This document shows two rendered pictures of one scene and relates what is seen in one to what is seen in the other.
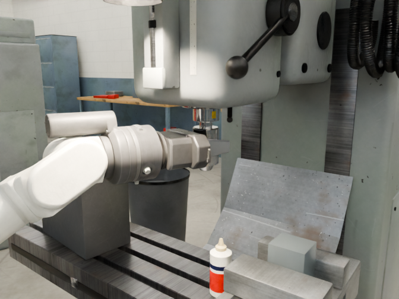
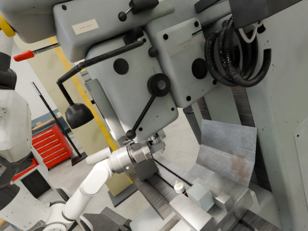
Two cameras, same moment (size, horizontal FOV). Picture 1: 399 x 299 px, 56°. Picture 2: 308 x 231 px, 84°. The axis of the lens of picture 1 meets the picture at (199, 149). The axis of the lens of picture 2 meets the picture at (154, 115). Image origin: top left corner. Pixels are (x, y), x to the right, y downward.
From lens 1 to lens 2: 0.41 m
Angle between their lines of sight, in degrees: 29
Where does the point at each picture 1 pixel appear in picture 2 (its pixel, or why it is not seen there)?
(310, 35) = (187, 79)
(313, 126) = (228, 102)
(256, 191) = (212, 136)
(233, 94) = (142, 137)
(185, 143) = (140, 152)
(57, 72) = not seen: hidden behind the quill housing
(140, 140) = (120, 158)
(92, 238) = (140, 173)
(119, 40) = not seen: hidden behind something
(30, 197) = (85, 192)
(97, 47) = not seen: hidden behind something
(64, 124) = (91, 161)
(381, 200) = (277, 139)
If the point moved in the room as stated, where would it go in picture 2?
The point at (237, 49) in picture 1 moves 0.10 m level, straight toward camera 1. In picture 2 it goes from (135, 119) to (115, 138)
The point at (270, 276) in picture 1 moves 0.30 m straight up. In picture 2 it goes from (185, 210) to (147, 131)
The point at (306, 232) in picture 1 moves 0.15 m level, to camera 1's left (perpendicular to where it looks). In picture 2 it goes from (237, 158) to (205, 162)
